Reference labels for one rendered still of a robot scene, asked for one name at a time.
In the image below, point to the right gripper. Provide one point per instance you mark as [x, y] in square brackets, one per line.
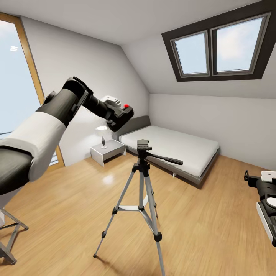
[254, 181]

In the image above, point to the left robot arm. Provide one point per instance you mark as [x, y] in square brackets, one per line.
[26, 153]

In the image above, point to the camera tripod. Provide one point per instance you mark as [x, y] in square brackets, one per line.
[143, 167]

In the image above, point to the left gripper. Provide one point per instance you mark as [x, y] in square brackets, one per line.
[103, 111]

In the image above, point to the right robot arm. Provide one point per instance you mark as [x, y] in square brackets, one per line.
[266, 186]

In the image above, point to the fixed window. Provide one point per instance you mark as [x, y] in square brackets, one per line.
[235, 45]
[20, 91]

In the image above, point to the digital camera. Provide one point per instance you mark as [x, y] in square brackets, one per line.
[123, 115]

